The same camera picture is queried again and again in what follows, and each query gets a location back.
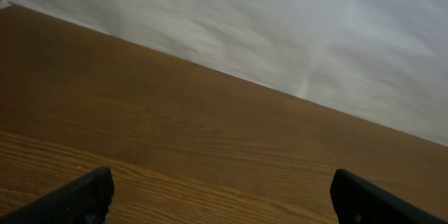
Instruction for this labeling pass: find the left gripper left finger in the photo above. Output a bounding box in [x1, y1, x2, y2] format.
[0, 166, 116, 224]

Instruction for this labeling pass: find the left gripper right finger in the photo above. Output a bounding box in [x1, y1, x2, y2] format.
[330, 168, 448, 224]

